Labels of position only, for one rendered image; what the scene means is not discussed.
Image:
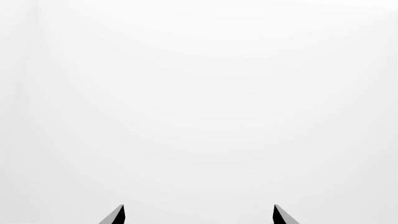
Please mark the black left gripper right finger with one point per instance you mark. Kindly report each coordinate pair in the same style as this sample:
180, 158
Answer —
281, 217

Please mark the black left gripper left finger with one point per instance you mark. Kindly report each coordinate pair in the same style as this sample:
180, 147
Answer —
115, 217

